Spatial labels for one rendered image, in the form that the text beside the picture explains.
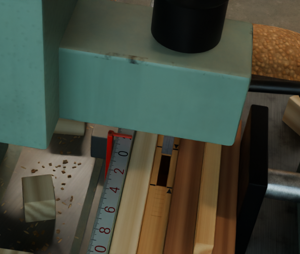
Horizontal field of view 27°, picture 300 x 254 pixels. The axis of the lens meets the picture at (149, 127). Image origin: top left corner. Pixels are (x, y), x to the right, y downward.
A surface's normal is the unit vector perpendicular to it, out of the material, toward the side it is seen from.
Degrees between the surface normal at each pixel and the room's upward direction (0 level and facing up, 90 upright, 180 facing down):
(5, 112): 90
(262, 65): 69
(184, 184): 0
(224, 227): 0
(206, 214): 0
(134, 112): 90
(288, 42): 12
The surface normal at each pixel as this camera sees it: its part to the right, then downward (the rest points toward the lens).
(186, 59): 0.09, -0.71
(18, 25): -0.14, 0.68
